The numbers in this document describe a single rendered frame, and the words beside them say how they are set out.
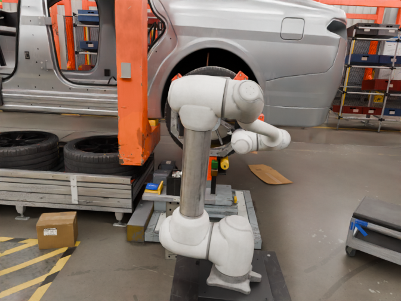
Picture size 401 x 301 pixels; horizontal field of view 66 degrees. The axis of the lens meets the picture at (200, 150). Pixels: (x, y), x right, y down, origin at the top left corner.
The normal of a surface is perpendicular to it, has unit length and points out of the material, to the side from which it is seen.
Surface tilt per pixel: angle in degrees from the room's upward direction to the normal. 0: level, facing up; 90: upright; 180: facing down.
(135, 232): 90
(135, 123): 90
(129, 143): 90
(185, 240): 95
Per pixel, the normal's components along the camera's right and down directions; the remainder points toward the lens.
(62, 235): 0.21, 0.29
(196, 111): -0.22, 0.47
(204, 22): -0.05, 0.28
